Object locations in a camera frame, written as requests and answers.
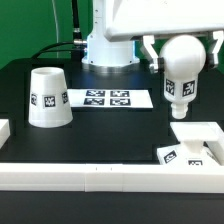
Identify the white lamp bulb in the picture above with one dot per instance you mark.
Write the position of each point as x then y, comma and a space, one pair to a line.
184, 57

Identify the white front rail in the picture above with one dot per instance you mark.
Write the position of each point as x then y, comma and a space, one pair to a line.
111, 177

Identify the white right wall block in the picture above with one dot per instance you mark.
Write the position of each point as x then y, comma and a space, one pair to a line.
217, 146

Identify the white lamp shade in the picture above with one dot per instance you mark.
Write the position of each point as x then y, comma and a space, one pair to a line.
49, 104

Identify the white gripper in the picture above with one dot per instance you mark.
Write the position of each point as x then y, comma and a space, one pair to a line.
127, 19

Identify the white lamp base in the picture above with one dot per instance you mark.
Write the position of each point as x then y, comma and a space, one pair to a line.
192, 148

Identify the white wall block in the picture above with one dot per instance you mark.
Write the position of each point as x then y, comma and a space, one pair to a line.
4, 131
217, 146

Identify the white marker sheet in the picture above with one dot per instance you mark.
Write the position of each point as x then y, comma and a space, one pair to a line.
110, 98

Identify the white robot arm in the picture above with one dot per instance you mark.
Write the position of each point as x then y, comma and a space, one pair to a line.
105, 54

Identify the white left wall block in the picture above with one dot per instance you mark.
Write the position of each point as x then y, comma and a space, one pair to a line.
4, 131

